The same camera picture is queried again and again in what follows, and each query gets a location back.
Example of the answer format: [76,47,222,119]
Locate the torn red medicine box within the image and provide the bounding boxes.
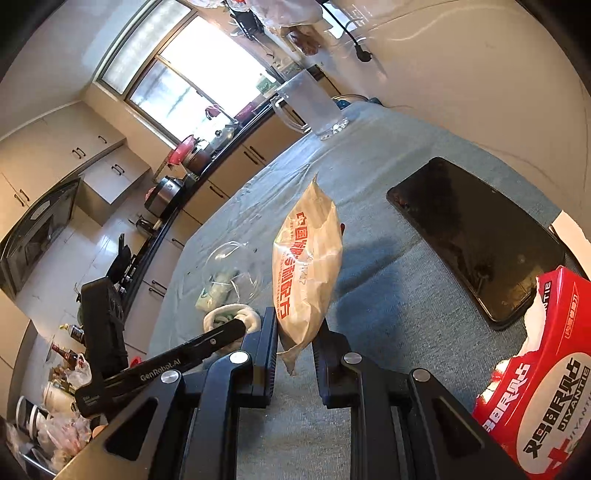
[472,265,591,480]

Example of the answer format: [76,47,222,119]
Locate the clear plastic pitcher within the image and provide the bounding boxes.
[270,69,350,141]

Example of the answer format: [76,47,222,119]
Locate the kitchen window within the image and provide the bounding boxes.
[99,0,279,147]

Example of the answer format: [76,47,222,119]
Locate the clear plastic container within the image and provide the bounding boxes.
[201,241,264,306]

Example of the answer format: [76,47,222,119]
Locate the beige kitchen base cabinets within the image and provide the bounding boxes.
[124,111,306,354]

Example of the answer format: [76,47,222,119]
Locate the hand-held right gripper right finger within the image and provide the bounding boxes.
[311,318,527,480]

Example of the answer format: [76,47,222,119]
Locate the beige upper wall cabinet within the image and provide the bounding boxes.
[0,102,153,241]

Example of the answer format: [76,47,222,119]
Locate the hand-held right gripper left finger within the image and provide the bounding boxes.
[58,307,280,480]

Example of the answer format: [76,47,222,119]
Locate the hanging plastic bags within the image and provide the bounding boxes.
[226,0,325,57]

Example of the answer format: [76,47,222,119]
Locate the white electric kettle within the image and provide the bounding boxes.
[42,381,77,415]

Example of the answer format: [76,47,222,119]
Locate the white and green tissue packet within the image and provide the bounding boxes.
[195,272,262,337]

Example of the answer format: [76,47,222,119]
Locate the crumpled plastic bags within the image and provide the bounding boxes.
[36,412,94,464]

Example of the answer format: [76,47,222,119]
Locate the black power plug cable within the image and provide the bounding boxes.
[318,0,373,64]

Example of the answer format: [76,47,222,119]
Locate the dark sauce bottle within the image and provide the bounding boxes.
[59,323,86,345]

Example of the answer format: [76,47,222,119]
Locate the brown glass bottle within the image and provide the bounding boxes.
[50,343,80,368]

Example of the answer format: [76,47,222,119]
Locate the blue stool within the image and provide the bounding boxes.
[334,94,385,112]

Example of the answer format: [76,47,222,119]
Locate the beige plastic packet red print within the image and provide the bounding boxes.
[272,174,344,376]

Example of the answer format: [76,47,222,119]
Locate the steel rice cooker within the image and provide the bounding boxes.
[144,176,186,219]

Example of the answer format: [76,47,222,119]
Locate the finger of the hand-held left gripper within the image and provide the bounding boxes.
[185,318,248,365]

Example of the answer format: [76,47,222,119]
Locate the black frying pan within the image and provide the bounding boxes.
[106,233,136,278]

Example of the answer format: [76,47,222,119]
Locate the black kitchen countertop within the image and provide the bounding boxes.
[117,108,282,305]

